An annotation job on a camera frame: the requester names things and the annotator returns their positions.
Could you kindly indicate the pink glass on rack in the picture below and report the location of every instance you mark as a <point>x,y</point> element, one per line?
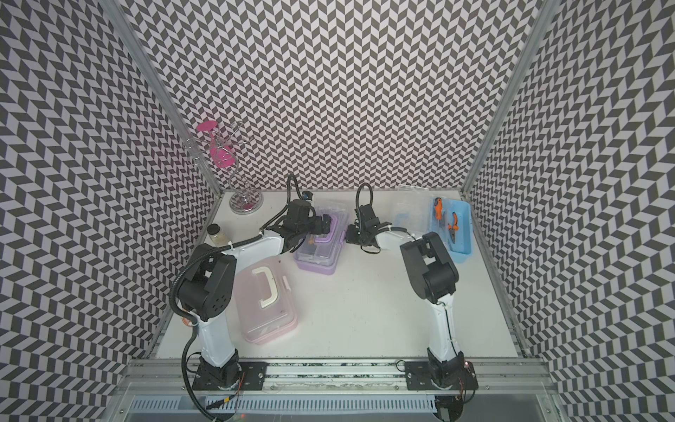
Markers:
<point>219,145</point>

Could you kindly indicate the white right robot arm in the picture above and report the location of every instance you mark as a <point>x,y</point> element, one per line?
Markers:
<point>433,276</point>

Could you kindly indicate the blue toolbox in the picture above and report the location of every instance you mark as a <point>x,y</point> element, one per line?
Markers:
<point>414,211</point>

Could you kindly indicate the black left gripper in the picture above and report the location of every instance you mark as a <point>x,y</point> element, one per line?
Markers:
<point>320,221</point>

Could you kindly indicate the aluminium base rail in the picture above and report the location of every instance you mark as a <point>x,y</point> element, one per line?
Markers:
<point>494,389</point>

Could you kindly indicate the pink toolbox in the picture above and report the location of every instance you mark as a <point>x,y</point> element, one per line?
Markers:
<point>265,303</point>

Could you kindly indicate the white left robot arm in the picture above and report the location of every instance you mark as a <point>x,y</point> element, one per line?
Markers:
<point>204,288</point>

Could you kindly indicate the orange handled screwdriver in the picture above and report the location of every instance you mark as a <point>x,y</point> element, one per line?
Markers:
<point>438,211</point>

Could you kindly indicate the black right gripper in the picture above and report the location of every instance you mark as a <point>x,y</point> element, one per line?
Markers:
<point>349,235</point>

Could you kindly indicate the orange handled pliers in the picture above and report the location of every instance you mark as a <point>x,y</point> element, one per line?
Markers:
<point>453,228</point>

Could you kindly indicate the glass jar black lid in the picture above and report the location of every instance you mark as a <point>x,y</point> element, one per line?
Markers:
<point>217,235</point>

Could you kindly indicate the purple toolbox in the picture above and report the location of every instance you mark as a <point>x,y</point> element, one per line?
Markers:
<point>320,253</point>

